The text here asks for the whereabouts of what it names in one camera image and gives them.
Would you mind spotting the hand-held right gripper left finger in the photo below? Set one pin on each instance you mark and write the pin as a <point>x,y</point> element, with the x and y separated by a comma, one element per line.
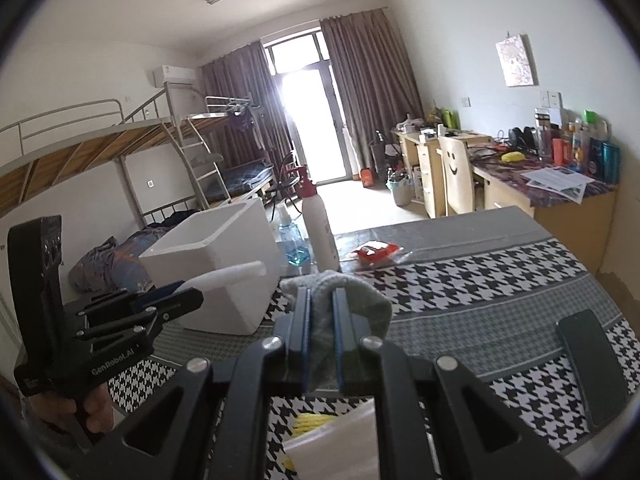
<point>306,340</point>

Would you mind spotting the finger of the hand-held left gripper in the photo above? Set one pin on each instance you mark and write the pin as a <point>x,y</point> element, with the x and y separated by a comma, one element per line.
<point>185,301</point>
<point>155,293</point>

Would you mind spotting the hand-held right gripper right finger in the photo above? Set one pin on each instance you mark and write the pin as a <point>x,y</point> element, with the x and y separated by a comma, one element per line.
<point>340,340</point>

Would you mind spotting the white foam box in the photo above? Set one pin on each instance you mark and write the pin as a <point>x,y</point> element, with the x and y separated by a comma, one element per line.
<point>230,310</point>

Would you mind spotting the grey sock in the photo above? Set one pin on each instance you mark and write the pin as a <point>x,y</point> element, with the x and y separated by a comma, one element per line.
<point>372,307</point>

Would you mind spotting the white foam strip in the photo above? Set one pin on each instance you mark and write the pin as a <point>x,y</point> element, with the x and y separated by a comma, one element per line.
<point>225,276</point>

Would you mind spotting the yellow sponge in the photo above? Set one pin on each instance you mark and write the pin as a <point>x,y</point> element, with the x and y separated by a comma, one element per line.
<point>312,422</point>

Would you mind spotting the yellow brush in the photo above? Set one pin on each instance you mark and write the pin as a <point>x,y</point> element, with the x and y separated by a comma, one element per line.
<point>345,442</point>

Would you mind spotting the person's left hand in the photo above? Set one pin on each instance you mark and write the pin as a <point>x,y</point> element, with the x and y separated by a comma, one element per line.
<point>60,410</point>

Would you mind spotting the blue orange quilt bundle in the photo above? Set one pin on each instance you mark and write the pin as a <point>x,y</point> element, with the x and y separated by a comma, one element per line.
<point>142,245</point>

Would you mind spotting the grey floral cloth bundle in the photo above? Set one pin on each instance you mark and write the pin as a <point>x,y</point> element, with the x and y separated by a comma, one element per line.
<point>95,267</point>

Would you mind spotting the dark blue quilt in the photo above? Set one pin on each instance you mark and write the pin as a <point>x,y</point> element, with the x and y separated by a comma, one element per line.
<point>172,220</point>

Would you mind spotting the red and white packet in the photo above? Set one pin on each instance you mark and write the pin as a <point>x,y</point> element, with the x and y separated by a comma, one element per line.
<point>376,252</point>

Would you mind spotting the blue liquid bottle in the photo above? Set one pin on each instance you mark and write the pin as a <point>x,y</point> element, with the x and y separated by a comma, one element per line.
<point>292,245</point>

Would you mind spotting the white pump lotion bottle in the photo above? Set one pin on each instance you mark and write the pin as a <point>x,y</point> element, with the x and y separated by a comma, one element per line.
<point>320,230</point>

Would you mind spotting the large metal bunk bed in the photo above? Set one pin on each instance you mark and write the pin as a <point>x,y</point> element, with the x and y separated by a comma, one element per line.
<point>75,155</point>

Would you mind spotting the metal bunk ladder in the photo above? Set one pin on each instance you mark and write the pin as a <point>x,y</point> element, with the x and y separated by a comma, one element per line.
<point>200,170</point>

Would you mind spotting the blue checked mattress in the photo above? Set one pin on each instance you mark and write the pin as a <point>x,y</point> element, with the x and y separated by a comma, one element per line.
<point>247,177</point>

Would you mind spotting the houndstooth tablecloth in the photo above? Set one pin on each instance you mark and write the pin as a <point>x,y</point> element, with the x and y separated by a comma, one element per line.
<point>475,305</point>

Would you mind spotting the grey cloth on ladder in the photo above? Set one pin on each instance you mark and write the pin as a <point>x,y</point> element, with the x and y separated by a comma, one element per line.
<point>207,159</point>

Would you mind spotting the black folding chair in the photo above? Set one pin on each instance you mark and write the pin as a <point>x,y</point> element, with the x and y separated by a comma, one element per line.
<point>286,175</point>

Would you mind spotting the orange floor object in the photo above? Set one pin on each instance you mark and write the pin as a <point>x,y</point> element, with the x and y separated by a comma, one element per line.
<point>368,178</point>

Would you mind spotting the white bucket with clutter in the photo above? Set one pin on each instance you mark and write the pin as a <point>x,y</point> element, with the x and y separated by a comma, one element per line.
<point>402,187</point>

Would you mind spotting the dark hanging clothes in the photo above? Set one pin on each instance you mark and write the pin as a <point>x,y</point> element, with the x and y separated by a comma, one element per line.
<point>241,121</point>

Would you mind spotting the small metal bunk bed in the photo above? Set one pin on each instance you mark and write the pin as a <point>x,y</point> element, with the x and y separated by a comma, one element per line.
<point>220,115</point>

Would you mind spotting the wooden smiley chair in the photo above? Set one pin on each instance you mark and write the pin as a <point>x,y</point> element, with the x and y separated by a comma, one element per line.
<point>455,170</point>

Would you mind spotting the white air conditioner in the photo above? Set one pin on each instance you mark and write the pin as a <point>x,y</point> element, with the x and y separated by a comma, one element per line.
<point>174,75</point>

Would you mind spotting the brown curtain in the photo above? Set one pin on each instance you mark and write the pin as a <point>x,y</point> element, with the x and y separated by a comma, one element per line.
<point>235,85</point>
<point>370,85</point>

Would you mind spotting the glass balcony door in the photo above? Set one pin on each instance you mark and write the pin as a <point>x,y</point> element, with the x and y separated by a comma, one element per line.
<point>310,110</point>

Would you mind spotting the green box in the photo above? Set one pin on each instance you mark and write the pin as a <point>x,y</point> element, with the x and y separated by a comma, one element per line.
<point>449,119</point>

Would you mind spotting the yellow desk object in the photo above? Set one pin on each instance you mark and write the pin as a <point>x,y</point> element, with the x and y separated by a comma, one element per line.
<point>513,156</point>

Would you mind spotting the black phone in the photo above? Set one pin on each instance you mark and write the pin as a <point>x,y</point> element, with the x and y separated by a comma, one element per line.
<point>592,365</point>

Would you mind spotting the wooden desk with patterned cover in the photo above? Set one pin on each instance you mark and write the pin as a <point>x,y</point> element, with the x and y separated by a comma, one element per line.
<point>565,220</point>

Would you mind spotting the white papers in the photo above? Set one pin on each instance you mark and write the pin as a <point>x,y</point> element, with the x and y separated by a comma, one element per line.
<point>557,182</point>

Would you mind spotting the row of toiletry bottles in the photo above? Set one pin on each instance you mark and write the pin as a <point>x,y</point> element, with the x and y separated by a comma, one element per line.
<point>580,147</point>

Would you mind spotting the white double wall socket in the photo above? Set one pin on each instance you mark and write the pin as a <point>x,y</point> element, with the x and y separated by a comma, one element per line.
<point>550,100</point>

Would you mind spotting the pink wall picture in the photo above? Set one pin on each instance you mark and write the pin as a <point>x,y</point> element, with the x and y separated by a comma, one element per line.
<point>516,60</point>

